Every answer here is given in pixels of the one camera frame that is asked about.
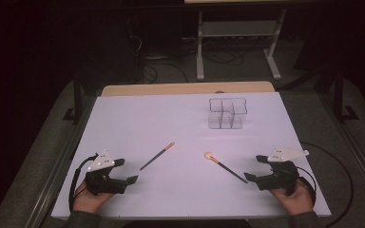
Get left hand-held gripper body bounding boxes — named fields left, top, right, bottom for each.
left=85, top=149, right=127, bottom=197

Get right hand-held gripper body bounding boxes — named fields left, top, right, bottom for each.
left=256, top=145, right=310, bottom=197

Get round-head makeup brush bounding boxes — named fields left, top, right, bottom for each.
left=203, top=151, right=249, bottom=185

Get thin makeup brush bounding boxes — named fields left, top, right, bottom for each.
left=139, top=141, right=176, bottom=172

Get clear plastic organizer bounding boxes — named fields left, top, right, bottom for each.
left=207, top=97, right=248, bottom=130

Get person's left hand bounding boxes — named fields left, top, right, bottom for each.
left=72, top=180, right=115, bottom=214

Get person's right hand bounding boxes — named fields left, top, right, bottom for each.
left=269, top=180, right=316, bottom=217

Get black metal stand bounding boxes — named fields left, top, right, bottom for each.
left=62, top=71, right=86, bottom=125
left=332, top=66, right=361, bottom=125

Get light wooden table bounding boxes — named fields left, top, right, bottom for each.
left=101, top=81, right=277, bottom=98

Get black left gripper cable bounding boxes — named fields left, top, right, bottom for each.
left=68, top=153, right=100, bottom=212

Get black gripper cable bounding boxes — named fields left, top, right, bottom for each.
left=298, top=141, right=355, bottom=228
left=68, top=153, right=100, bottom=212

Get aluminium frame rail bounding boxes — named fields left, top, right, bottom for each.
left=317, top=93, right=365, bottom=205
left=28, top=98, right=97, bottom=228

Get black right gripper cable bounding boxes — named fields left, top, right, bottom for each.
left=298, top=141, right=355, bottom=228

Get black floor cable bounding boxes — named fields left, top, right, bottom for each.
left=142, top=61, right=190, bottom=86
left=202, top=48, right=245, bottom=67

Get white metal stand frame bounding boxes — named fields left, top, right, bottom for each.
left=183, top=0, right=288, bottom=82

